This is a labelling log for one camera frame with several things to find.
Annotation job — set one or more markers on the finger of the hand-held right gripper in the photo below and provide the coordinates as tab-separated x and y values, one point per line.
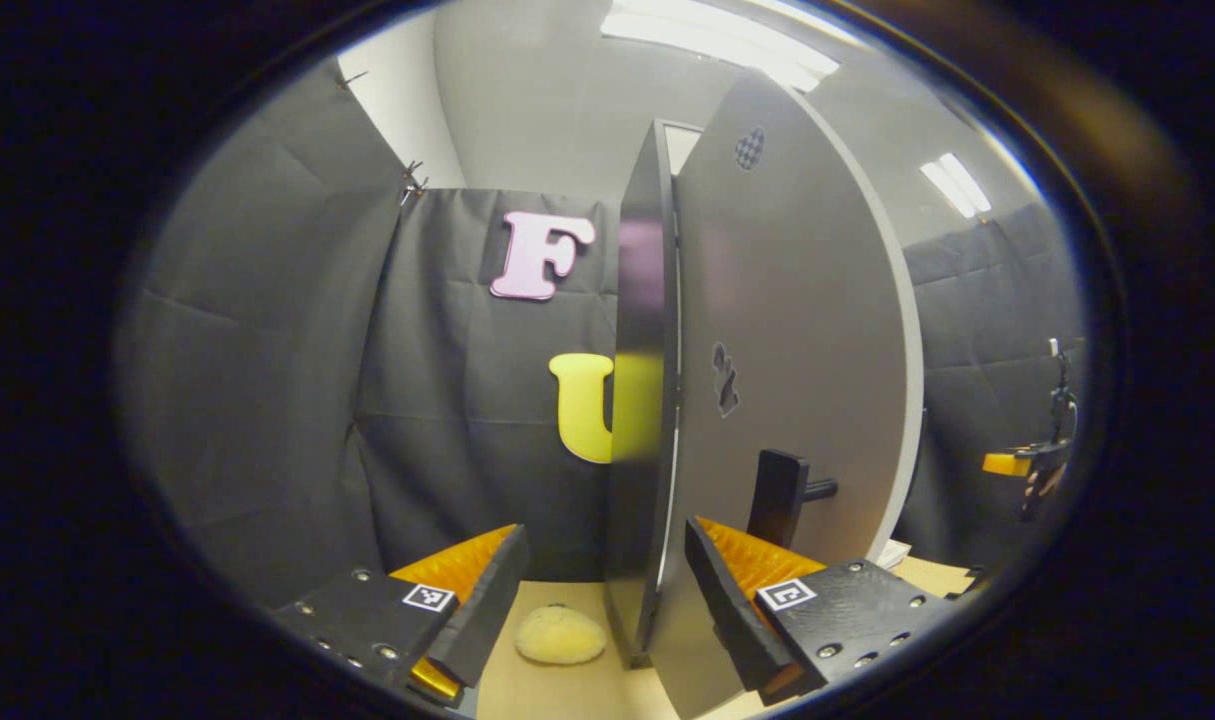
1005	464

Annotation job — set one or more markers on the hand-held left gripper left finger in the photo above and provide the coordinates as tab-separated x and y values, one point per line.
487	610

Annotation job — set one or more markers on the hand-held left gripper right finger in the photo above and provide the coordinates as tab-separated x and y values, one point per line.
727	610

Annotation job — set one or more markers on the grey cabinet door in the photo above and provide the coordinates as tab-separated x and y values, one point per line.
797	330

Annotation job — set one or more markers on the grey cabinet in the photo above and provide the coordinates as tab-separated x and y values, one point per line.
642	400

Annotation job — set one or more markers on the yellow fluffy sponge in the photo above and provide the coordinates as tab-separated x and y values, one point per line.
560	635

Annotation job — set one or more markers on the small ceiling light panel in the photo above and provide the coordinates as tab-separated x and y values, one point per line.
955	185

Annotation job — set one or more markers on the black backdrop cloth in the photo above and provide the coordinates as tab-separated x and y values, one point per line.
267	350

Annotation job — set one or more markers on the metal cloth clip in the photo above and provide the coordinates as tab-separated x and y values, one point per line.
413	182
355	76

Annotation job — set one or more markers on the long ceiling light panel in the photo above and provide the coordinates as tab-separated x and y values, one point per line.
717	40

